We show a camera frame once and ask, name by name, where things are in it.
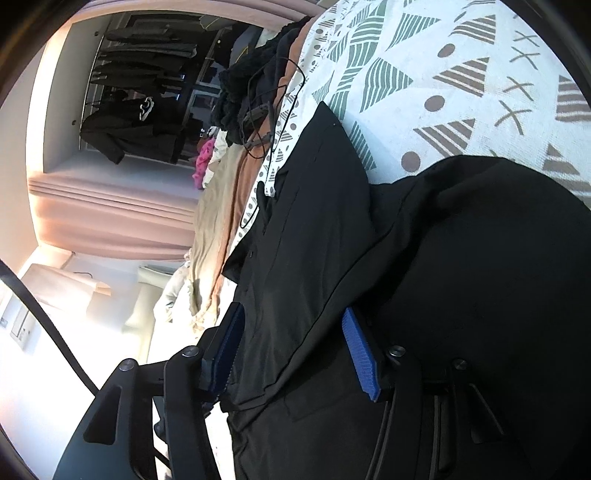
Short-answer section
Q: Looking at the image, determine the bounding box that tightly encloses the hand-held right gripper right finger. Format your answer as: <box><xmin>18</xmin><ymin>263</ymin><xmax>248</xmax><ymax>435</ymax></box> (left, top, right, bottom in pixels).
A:
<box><xmin>342</xmin><ymin>307</ymin><xmax>509</xmax><ymax>480</ymax></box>

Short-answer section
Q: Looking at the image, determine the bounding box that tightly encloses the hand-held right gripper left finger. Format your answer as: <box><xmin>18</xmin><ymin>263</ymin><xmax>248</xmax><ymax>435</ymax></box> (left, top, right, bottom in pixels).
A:
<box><xmin>53</xmin><ymin>302</ymin><xmax>245</xmax><ymax>480</ymax></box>

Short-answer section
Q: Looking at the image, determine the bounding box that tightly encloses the black jacket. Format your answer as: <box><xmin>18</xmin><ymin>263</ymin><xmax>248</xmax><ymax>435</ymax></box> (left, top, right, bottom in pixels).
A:
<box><xmin>219</xmin><ymin>102</ymin><xmax>591</xmax><ymax>480</ymax></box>

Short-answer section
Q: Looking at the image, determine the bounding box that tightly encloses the row of hanging dark clothes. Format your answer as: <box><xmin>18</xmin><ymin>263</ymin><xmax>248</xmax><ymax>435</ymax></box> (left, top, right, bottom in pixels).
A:
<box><xmin>81</xmin><ymin>14</ymin><xmax>241</xmax><ymax>164</ymax></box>

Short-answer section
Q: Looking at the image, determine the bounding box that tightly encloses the pile of black clothes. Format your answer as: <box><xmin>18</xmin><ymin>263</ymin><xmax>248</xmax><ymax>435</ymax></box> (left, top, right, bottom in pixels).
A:
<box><xmin>217</xmin><ymin>16</ymin><xmax>315</xmax><ymax>144</ymax></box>

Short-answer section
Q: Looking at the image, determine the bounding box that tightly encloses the white pillow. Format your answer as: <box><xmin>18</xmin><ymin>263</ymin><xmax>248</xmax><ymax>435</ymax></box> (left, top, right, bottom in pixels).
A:
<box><xmin>154</xmin><ymin>249</ymin><xmax>195</xmax><ymax>324</ymax></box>

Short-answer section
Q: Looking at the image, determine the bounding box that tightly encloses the white padded headboard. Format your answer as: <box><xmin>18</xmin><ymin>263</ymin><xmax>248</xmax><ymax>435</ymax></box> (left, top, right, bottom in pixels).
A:
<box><xmin>122</xmin><ymin>265</ymin><xmax>185</xmax><ymax>370</ymax></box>

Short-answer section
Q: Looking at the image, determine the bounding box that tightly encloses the brown quilt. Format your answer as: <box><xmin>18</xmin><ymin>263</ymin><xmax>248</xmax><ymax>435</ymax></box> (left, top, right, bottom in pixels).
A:
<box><xmin>187</xmin><ymin>28</ymin><xmax>315</xmax><ymax>333</ymax></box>

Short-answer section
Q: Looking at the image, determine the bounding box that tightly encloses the pink curtain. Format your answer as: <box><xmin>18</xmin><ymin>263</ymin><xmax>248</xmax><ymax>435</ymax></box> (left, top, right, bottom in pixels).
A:
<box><xmin>69</xmin><ymin>0</ymin><xmax>324</xmax><ymax>35</ymax></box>
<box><xmin>28</xmin><ymin>159</ymin><xmax>201</xmax><ymax>261</ymax></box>

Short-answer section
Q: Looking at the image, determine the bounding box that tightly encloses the white hanging garment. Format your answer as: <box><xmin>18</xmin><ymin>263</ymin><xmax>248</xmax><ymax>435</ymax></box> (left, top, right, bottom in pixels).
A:
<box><xmin>21</xmin><ymin>251</ymin><xmax>114</xmax><ymax>319</ymax></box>

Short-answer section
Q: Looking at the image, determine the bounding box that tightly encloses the pink cloth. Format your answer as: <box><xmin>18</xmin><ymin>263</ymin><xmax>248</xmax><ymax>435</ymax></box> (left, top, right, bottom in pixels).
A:
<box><xmin>193</xmin><ymin>138</ymin><xmax>218</xmax><ymax>190</ymax></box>

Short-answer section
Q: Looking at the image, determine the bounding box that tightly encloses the printed blanket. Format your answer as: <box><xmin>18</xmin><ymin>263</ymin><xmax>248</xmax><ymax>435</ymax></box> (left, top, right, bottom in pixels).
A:
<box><xmin>238</xmin><ymin>0</ymin><xmax>591</xmax><ymax>245</ymax></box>

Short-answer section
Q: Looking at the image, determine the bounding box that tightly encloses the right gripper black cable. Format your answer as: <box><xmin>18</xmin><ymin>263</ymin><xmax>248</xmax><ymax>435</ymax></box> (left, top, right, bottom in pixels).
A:
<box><xmin>0</xmin><ymin>258</ymin><xmax>100</xmax><ymax>398</ymax></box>

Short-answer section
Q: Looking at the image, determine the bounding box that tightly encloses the white wall switch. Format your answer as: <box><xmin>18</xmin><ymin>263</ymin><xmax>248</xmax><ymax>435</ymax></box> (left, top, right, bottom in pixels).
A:
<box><xmin>0</xmin><ymin>302</ymin><xmax>35</xmax><ymax>344</ymax></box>

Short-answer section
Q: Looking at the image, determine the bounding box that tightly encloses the thin black cable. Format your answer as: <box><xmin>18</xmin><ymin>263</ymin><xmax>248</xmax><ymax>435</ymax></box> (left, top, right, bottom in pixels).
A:
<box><xmin>240</xmin><ymin>58</ymin><xmax>305</xmax><ymax>158</ymax></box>

